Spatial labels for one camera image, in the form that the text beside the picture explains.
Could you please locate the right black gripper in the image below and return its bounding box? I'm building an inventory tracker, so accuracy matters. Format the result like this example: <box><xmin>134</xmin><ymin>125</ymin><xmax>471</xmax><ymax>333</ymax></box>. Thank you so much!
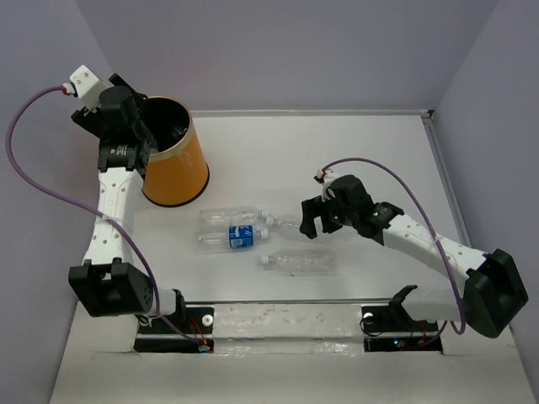
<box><xmin>298</xmin><ymin>193</ymin><xmax>356</xmax><ymax>239</ymax></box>

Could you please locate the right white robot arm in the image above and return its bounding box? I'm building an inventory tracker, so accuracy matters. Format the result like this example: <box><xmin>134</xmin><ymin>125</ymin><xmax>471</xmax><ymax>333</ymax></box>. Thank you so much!
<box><xmin>300</xmin><ymin>170</ymin><xmax>529</xmax><ymax>338</ymax></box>

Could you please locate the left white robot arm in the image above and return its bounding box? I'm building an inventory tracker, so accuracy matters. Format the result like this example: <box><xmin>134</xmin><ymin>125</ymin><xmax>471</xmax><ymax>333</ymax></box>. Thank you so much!
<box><xmin>68</xmin><ymin>66</ymin><xmax>186</xmax><ymax>332</ymax></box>

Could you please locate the orange cylindrical bin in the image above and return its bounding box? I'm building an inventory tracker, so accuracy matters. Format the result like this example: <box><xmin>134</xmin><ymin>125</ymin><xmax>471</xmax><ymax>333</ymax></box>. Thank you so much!
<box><xmin>142</xmin><ymin>96</ymin><xmax>210</xmax><ymax>207</ymax></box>

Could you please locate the clear bottle front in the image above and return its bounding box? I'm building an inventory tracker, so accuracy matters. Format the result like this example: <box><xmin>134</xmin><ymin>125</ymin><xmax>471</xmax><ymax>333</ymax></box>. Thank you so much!
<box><xmin>258</xmin><ymin>250</ymin><xmax>337</xmax><ymax>277</ymax></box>

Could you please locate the blue label plastic bottle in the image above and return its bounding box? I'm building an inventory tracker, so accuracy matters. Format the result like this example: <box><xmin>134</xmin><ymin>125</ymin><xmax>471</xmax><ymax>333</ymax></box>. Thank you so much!
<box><xmin>195</xmin><ymin>224</ymin><xmax>270</xmax><ymax>254</ymax></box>

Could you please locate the white cardboard front panel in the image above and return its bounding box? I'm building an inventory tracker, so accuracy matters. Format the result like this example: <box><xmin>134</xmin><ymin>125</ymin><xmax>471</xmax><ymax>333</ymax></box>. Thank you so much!
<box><xmin>50</xmin><ymin>299</ymin><xmax>527</xmax><ymax>404</ymax></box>

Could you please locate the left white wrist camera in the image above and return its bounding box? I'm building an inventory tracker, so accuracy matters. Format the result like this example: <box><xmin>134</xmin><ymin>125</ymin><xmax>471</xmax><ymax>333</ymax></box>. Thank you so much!
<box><xmin>61</xmin><ymin>65</ymin><xmax>108</xmax><ymax>112</ymax></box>

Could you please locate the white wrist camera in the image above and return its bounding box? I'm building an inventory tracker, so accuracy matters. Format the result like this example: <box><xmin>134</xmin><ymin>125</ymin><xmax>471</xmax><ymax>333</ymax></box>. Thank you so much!
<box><xmin>314</xmin><ymin>168</ymin><xmax>339</xmax><ymax>202</ymax></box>
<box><xmin>61</xmin><ymin>65</ymin><xmax>108</xmax><ymax>112</ymax></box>

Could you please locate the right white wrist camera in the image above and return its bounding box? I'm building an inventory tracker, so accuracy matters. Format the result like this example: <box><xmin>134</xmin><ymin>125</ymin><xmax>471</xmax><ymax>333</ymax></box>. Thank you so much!
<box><xmin>314</xmin><ymin>168</ymin><xmax>339</xmax><ymax>202</ymax></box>

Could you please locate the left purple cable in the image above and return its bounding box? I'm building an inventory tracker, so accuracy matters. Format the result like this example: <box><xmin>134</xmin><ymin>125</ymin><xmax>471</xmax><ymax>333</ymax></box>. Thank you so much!
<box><xmin>8</xmin><ymin>83</ymin><xmax>211</xmax><ymax>350</ymax></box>

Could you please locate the purple cable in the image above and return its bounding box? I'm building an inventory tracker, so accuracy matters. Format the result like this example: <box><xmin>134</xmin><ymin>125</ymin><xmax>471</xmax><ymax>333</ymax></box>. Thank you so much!
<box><xmin>8</xmin><ymin>83</ymin><xmax>211</xmax><ymax>350</ymax></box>
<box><xmin>322</xmin><ymin>157</ymin><xmax>468</xmax><ymax>350</ymax></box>

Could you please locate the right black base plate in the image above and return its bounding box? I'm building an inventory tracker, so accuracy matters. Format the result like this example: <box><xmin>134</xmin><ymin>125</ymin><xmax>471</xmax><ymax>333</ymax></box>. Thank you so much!
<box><xmin>360</xmin><ymin>306</ymin><xmax>443</xmax><ymax>354</ymax></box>

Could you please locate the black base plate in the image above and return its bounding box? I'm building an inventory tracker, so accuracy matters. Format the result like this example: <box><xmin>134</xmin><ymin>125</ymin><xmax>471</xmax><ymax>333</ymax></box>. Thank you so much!
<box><xmin>133</xmin><ymin>305</ymin><xmax>215</xmax><ymax>354</ymax></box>
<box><xmin>360</xmin><ymin>306</ymin><xmax>443</xmax><ymax>354</ymax></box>

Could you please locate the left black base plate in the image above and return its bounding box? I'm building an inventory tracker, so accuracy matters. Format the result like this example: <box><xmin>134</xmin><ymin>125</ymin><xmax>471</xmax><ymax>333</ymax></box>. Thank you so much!
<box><xmin>133</xmin><ymin>305</ymin><xmax>215</xmax><ymax>354</ymax></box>

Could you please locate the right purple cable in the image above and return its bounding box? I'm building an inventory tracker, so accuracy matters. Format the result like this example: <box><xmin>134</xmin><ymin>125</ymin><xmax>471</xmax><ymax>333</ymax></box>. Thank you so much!
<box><xmin>322</xmin><ymin>157</ymin><xmax>468</xmax><ymax>350</ymax></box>

